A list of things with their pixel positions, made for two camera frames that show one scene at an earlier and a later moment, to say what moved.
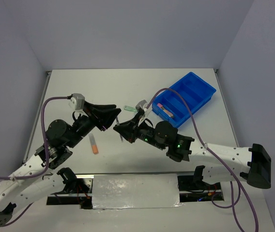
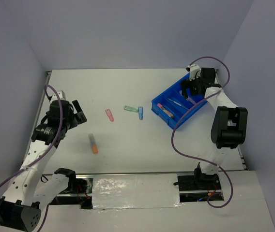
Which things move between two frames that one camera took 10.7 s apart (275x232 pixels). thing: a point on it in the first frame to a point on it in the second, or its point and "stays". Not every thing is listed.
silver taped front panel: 136,191 stays
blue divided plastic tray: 196,92 stays
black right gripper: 128,130 to 187,84
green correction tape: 130,108 stays
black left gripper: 102,117 to 80,117
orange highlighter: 93,144 stays
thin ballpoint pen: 118,123 to 177,104
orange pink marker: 165,110 stays
